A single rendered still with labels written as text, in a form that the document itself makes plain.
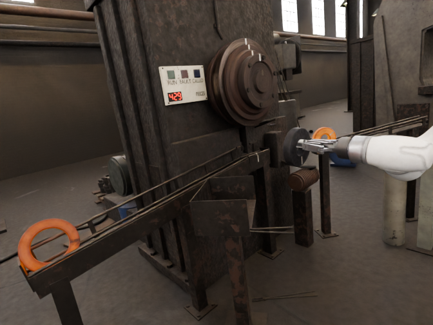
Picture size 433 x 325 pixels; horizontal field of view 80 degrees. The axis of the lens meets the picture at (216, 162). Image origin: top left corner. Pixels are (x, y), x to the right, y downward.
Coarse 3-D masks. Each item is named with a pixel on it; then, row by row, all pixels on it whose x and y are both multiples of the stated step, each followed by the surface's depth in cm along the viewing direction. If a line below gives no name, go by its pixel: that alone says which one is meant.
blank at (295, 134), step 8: (296, 128) 98; (304, 128) 100; (288, 136) 97; (296, 136) 97; (304, 136) 101; (288, 144) 96; (296, 144) 98; (288, 152) 96; (296, 152) 104; (304, 152) 103; (288, 160) 98; (296, 160) 100; (304, 160) 104
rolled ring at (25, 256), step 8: (40, 224) 90; (48, 224) 91; (56, 224) 93; (64, 224) 94; (24, 232) 88; (32, 232) 88; (72, 232) 95; (24, 240) 87; (72, 240) 94; (24, 248) 86; (72, 248) 93; (24, 256) 86; (32, 256) 87; (24, 264) 85; (32, 264) 86; (40, 264) 87
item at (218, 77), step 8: (240, 40) 135; (248, 40) 139; (224, 48) 135; (232, 48) 132; (224, 56) 129; (216, 64) 131; (224, 64) 130; (216, 72) 130; (216, 80) 131; (216, 88) 132; (224, 88) 131; (216, 96) 134; (224, 96) 132; (224, 104) 132; (272, 104) 158; (224, 112) 138; (232, 112) 136; (232, 120) 143; (240, 120) 141; (248, 120) 145; (256, 120) 150
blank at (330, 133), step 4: (320, 128) 169; (324, 128) 169; (328, 128) 169; (316, 132) 169; (320, 132) 169; (324, 132) 169; (328, 132) 170; (332, 132) 170; (316, 136) 169; (320, 136) 170; (328, 136) 172; (332, 136) 170
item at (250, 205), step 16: (240, 176) 112; (208, 192) 113; (224, 192) 115; (240, 192) 114; (192, 208) 92; (208, 208) 90; (224, 208) 89; (240, 208) 87; (208, 224) 92; (224, 224) 90; (240, 224) 89; (240, 240) 109; (240, 256) 107; (240, 272) 109; (240, 288) 111; (240, 304) 113; (240, 320) 115; (256, 320) 123
